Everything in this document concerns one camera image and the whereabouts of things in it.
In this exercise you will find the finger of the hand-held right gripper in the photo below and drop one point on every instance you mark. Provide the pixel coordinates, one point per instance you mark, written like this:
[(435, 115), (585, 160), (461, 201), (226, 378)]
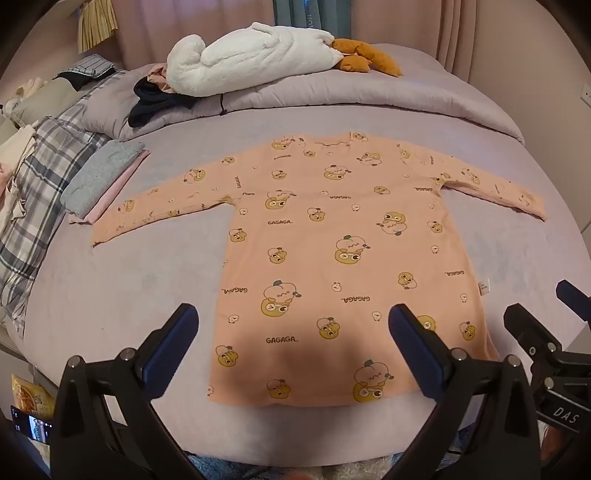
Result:
[(572, 295), (526, 325)]

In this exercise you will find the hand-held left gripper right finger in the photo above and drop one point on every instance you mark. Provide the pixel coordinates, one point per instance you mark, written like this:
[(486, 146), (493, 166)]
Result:
[(415, 350)]

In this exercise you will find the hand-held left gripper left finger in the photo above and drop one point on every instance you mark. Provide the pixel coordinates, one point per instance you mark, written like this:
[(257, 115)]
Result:
[(171, 350)]

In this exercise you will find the pink duck print shirt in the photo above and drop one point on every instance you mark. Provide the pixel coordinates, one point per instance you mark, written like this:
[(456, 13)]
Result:
[(323, 258)]

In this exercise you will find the bed with lilac sheet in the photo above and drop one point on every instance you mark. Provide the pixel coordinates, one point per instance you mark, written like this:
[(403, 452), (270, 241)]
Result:
[(138, 286)]

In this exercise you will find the yellow snack packet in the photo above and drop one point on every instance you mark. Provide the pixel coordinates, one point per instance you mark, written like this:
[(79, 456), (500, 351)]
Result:
[(32, 392)]

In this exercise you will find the black smartphone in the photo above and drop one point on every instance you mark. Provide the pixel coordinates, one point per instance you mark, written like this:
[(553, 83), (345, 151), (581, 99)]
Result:
[(32, 427)]

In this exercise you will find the folded pink garment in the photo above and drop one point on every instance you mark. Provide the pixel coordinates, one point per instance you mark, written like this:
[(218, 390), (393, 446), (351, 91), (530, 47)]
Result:
[(115, 196)]

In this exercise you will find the folded grey garment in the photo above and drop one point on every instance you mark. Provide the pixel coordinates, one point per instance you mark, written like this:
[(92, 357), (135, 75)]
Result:
[(97, 180)]

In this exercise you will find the cream cloth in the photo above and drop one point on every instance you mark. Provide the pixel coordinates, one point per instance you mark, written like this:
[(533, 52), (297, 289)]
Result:
[(16, 175)]

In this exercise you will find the grey plaid blanket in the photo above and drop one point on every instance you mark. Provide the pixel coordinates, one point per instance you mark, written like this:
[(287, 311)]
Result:
[(51, 147)]

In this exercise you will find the dark navy garment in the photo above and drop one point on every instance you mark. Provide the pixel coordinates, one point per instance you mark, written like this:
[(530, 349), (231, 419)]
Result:
[(147, 106)]

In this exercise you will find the lilac duvet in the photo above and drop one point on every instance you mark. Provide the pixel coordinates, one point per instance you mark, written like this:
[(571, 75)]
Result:
[(323, 97)]

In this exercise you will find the crumpled pink garment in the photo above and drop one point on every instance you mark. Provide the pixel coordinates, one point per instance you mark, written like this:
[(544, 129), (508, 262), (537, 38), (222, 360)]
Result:
[(157, 74)]

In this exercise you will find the olive pillow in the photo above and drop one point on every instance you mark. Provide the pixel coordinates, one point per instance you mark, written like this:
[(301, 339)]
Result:
[(41, 101)]

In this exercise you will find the striped folded cloth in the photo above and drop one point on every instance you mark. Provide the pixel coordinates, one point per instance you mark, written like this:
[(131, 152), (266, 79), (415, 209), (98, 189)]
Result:
[(90, 64)]

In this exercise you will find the white plush goose toy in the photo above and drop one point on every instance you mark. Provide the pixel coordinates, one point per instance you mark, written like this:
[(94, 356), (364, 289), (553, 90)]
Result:
[(258, 50)]

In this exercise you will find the pink curtain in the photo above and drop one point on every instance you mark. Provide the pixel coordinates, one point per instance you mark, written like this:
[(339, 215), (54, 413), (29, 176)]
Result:
[(415, 23)]

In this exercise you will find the yellow pleated fabric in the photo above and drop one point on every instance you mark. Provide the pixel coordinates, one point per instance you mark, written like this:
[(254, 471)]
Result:
[(97, 25)]

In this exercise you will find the blue curtain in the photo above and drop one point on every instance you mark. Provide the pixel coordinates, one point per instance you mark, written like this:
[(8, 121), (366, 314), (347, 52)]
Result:
[(318, 14)]

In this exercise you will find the white wall socket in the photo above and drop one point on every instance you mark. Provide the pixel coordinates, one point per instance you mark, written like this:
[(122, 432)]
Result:
[(587, 94)]

